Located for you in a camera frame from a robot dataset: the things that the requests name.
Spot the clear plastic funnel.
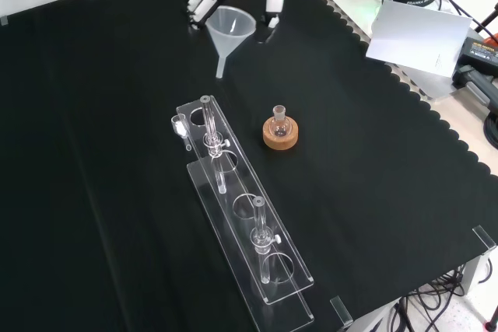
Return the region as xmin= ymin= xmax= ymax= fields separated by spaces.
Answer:
xmin=205 ymin=5 xmax=257 ymax=79

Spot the round-bottom glass flask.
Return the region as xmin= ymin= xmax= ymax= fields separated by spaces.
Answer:
xmin=268 ymin=105 xmax=293 ymax=141

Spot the clear acrylic funnel stand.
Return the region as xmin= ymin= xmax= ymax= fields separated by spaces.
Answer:
xmin=175 ymin=94 xmax=315 ymax=332

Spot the white paper card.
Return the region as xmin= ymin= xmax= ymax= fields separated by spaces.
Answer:
xmin=365 ymin=0 xmax=473 ymax=78

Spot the black bench cloth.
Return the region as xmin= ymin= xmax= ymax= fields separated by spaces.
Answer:
xmin=0 ymin=0 xmax=498 ymax=332

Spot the black power adapter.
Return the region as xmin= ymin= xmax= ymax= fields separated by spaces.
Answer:
xmin=453 ymin=36 xmax=498 ymax=76

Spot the black clamp tool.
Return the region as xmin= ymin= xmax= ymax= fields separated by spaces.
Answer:
xmin=454 ymin=64 xmax=498 ymax=108

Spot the clear cloth clamp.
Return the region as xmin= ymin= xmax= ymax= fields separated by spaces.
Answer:
xmin=329 ymin=295 xmax=354 ymax=328
xmin=472 ymin=225 xmax=498 ymax=256

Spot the grey table leg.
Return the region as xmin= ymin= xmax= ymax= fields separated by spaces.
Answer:
xmin=461 ymin=252 xmax=492 ymax=296

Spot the cork ring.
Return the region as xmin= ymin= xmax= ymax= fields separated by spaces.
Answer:
xmin=262 ymin=117 xmax=300 ymax=151

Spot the black cable bundle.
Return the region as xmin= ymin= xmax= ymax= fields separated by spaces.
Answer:
xmin=384 ymin=264 xmax=498 ymax=332

